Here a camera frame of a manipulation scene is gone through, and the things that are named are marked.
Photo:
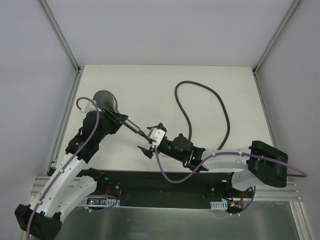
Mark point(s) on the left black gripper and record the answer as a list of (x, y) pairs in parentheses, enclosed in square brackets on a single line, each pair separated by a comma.
[(114, 116)]

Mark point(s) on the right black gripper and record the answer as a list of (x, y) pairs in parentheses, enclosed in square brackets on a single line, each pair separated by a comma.
[(163, 146)]

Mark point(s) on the grey shower head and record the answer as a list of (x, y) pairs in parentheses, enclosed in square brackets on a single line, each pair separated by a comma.
[(105, 98)]

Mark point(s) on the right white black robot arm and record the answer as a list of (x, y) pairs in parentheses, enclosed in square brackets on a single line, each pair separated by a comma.
[(257, 164)]

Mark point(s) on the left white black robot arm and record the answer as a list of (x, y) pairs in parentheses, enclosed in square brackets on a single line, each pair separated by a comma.
[(42, 218)]

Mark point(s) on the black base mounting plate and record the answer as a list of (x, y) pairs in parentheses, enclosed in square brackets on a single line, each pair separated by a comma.
[(148, 189)]

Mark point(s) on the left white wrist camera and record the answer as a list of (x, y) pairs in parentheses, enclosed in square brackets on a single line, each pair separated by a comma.
[(88, 108)]

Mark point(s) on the left aluminium side rail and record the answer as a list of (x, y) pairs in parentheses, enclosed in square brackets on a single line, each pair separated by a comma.
[(57, 144)]

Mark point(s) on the left aluminium frame post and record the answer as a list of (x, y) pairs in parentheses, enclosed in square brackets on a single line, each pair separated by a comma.
[(59, 34)]

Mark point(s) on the aluminium frame post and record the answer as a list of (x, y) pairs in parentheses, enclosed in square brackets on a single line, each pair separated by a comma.
[(59, 34), (295, 4)]

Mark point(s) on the aluminium front rail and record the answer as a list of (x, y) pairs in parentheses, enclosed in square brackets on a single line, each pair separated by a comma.
[(290, 193)]

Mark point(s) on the right aluminium frame post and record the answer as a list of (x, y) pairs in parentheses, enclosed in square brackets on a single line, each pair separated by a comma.
[(295, 4)]

